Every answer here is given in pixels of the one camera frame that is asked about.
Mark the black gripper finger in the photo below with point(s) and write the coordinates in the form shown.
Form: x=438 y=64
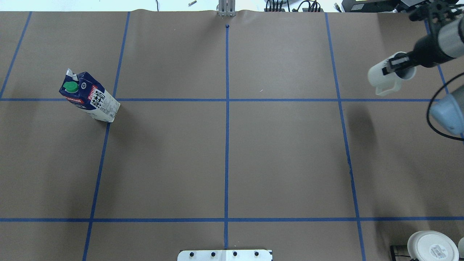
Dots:
x=395 y=64

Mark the blue white milk carton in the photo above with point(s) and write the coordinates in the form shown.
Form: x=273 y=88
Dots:
x=86 y=93

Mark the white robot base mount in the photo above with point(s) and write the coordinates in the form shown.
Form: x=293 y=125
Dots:
x=226 y=255

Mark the black wire cup rack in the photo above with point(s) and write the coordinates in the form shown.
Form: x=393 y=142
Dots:
x=399 y=253

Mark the white mug grey inside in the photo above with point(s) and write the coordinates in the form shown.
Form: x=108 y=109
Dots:
x=389 y=82

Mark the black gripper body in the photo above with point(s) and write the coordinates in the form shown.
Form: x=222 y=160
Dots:
x=427 y=50

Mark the aluminium frame post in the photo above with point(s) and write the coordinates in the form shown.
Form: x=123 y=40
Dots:
x=226 y=8

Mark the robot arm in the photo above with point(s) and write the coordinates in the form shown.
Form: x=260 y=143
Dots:
x=441 y=47

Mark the white upside-down cup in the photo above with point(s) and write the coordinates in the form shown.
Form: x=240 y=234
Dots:
x=429 y=245

